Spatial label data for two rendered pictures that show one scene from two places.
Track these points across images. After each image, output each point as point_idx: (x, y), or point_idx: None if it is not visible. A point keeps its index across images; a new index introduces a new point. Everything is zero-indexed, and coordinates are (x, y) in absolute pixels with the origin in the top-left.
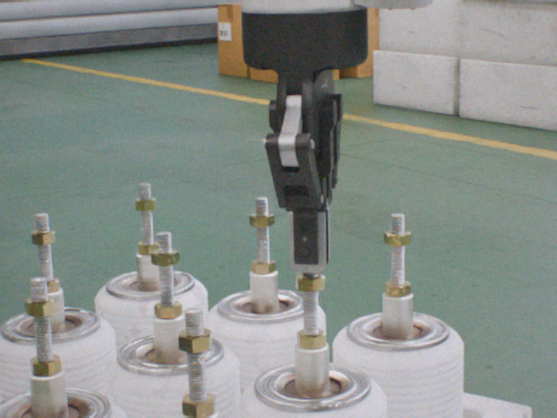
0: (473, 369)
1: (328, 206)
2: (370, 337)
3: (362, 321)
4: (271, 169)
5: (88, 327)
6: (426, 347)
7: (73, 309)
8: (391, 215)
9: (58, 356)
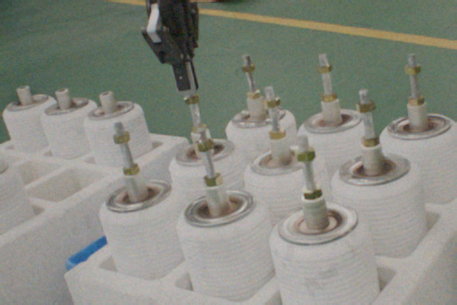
0: None
1: (170, 65)
2: (159, 185)
3: (157, 198)
4: (198, 20)
5: (344, 167)
6: None
7: (366, 181)
8: (121, 122)
9: (322, 95)
